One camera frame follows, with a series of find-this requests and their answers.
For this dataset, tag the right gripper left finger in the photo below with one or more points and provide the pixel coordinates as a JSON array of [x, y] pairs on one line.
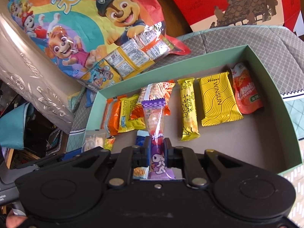
[[124, 163]]

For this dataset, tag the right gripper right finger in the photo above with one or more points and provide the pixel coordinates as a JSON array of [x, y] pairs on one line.
[[190, 163]]

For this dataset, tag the purple cartoon candy packet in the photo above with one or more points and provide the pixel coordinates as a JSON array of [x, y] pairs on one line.
[[154, 121]]

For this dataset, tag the person's left hand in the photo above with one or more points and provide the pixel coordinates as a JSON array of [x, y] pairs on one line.
[[14, 221]]

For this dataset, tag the blue cracker packet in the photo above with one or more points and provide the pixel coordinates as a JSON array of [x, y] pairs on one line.
[[141, 171]]

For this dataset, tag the yellow green candy packet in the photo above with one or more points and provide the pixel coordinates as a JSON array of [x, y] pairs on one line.
[[109, 142]]

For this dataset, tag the narrow yellow snack bar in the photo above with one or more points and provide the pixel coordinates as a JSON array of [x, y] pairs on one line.
[[190, 129]]

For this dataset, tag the yellow snack packet blue label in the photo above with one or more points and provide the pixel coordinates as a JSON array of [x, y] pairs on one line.
[[126, 124]]

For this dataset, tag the orange snack packet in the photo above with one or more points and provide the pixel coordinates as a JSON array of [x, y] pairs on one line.
[[111, 116]]

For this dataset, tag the white rice cake packet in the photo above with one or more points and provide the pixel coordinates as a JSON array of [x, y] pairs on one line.
[[93, 139]]

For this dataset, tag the orange white snack bag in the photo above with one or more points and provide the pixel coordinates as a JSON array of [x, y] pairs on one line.
[[152, 92]]

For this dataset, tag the yellow Winsun snack packet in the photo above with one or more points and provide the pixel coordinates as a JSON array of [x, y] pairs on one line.
[[219, 104]]

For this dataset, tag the blue packet under bag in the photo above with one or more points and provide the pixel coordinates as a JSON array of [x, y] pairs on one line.
[[90, 97]]

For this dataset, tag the green cardboard tray box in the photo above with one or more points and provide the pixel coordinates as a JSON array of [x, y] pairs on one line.
[[224, 101]]

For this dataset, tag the orange red snack pouch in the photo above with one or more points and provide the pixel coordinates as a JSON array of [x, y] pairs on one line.
[[246, 95]]

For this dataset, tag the beige embroidered curtain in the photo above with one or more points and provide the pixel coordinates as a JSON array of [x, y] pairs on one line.
[[26, 69]]

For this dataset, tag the cartoon puppy snack bag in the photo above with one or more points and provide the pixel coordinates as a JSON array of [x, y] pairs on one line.
[[97, 42]]

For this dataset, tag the patterned quilt cover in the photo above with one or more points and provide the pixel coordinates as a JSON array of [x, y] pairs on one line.
[[261, 52]]

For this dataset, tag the red gift bag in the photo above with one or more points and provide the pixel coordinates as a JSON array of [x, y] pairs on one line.
[[206, 14]]

